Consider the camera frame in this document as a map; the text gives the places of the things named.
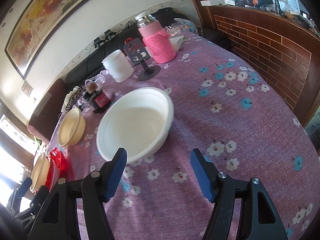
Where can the leopard print cloth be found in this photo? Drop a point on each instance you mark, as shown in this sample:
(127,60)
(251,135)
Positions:
(70,99)

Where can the large red scalloped plate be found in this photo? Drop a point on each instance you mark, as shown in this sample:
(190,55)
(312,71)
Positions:
(57,168)

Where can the large white foam bowl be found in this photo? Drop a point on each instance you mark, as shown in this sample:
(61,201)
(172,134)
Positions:
(139,122)

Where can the dark jar with cork lid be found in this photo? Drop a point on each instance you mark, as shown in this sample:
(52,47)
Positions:
(97,98)

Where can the brown wooden cabinet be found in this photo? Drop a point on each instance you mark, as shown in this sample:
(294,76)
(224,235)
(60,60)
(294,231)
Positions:
(285,54)

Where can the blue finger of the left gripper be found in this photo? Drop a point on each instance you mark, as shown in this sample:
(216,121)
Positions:
(23,190)

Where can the black mug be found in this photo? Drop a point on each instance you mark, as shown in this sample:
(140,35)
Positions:
(83,97)

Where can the pink thermos with knit sleeve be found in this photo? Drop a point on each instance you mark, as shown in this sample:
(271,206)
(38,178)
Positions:
(155,37)

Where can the white plastic jar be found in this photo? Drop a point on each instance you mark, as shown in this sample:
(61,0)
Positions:
(118,66)

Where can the white tissue pack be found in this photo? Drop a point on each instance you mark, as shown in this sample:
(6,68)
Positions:
(176,42)

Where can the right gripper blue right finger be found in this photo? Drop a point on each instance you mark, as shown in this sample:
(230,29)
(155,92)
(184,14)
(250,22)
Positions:
(259,218)

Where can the black sofa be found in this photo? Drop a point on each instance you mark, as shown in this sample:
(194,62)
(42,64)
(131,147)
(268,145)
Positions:
(92,63)

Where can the black phone stand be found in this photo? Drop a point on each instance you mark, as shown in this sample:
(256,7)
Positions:
(138,54)

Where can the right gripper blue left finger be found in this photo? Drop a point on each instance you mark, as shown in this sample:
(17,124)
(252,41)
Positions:
(58,216)

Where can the cream plastic ribbed bowl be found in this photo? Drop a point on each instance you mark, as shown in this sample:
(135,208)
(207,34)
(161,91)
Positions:
(39,173)

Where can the framed horse painting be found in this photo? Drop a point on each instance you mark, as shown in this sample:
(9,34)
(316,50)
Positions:
(37,23)

